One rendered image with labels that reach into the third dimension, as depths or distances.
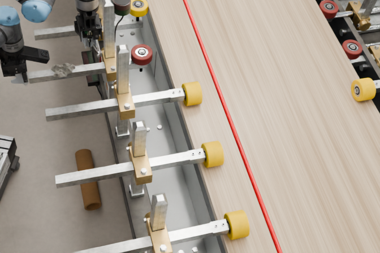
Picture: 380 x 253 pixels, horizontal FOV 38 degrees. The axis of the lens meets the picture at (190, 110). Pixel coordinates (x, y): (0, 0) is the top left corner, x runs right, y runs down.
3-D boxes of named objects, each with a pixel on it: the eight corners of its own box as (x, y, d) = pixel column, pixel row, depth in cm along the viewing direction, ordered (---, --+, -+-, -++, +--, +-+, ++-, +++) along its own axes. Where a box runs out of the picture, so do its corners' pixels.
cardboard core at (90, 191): (83, 204, 256) (74, 150, 272) (85, 212, 262) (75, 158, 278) (101, 200, 257) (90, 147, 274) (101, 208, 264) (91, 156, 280)
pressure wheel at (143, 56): (133, 79, 210) (133, 60, 201) (128, 64, 214) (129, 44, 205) (153, 77, 212) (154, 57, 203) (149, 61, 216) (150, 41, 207)
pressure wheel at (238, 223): (232, 222, 158) (223, 208, 165) (232, 245, 161) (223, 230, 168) (251, 218, 159) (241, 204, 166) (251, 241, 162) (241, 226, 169)
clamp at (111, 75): (107, 82, 205) (107, 73, 201) (100, 55, 213) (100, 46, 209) (122, 79, 207) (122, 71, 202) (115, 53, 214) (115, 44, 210)
